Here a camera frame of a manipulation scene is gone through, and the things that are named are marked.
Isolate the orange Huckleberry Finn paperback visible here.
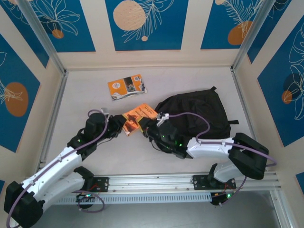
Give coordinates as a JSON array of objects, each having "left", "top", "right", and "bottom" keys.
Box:
[{"left": 122, "top": 103, "right": 158, "bottom": 137}]

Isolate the torn orange white booklet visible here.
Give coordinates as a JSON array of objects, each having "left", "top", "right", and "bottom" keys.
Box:
[{"left": 107, "top": 74, "right": 148, "bottom": 102}]

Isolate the black backpack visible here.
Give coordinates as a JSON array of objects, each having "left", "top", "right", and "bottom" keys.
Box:
[{"left": 153, "top": 86, "right": 239, "bottom": 148}]

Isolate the small circuit board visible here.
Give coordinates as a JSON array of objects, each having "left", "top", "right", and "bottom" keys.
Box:
[
  {"left": 210, "top": 191, "right": 238, "bottom": 205},
  {"left": 76, "top": 192, "right": 96, "bottom": 203}
]

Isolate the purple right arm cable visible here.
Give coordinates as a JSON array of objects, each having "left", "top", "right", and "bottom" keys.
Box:
[{"left": 166, "top": 112, "right": 278, "bottom": 207}]

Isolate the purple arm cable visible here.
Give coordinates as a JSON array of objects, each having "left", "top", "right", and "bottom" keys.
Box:
[
  {"left": 166, "top": 112, "right": 278, "bottom": 207},
  {"left": 6, "top": 109, "right": 105, "bottom": 228}
]

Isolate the aluminium table side rail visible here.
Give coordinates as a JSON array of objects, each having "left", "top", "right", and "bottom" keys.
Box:
[
  {"left": 35, "top": 71, "right": 69, "bottom": 178},
  {"left": 230, "top": 66, "right": 287, "bottom": 228}
]

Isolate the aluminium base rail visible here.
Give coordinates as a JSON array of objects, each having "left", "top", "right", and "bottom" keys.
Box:
[{"left": 20, "top": 174, "right": 282, "bottom": 195}]

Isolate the black right mount plate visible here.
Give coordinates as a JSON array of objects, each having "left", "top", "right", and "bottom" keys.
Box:
[{"left": 191, "top": 174, "right": 237, "bottom": 190}]

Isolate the black mount plate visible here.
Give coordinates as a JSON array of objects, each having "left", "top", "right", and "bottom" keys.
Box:
[
  {"left": 191, "top": 174, "right": 237, "bottom": 190},
  {"left": 66, "top": 176, "right": 110, "bottom": 193}
]

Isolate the black left mount plate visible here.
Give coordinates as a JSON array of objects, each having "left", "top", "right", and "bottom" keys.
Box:
[{"left": 66, "top": 176, "right": 110, "bottom": 193}]

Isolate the white slotted cable duct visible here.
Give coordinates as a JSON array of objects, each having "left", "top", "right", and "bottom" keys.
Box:
[{"left": 30, "top": 192, "right": 212, "bottom": 205}]

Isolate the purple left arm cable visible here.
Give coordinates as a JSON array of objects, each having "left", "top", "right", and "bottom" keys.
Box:
[{"left": 6, "top": 109, "right": 105, "bottom": 228}]

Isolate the aluminium frame post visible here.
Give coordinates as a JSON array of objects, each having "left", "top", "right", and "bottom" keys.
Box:
[
  {"left": 231, "top": 0, "right": 293, "bottom": 72},
  {"left": 18, "top": 0, "right": 67, "bottom": 75}
]

